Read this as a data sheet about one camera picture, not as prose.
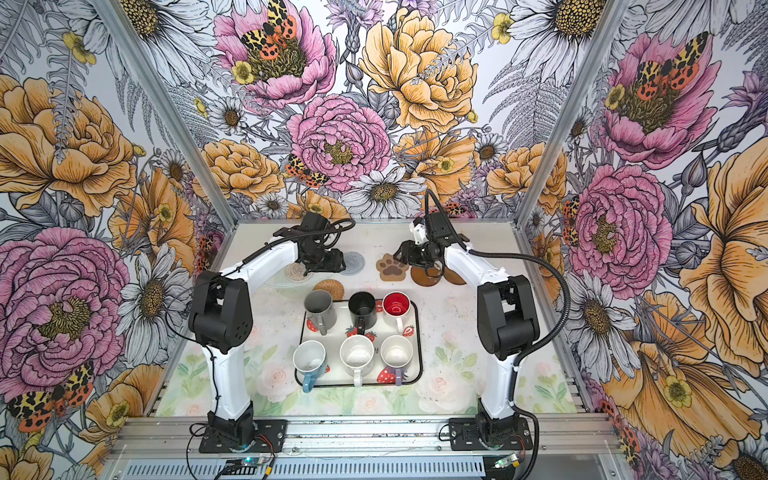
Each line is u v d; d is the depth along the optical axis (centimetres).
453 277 105
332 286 102
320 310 90
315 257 83
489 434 66
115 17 72
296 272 85
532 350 51
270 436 75
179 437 76
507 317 52
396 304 94
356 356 86
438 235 76
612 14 72
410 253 85
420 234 89
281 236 70
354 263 108
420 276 105
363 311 92
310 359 83
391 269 108
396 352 87
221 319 53
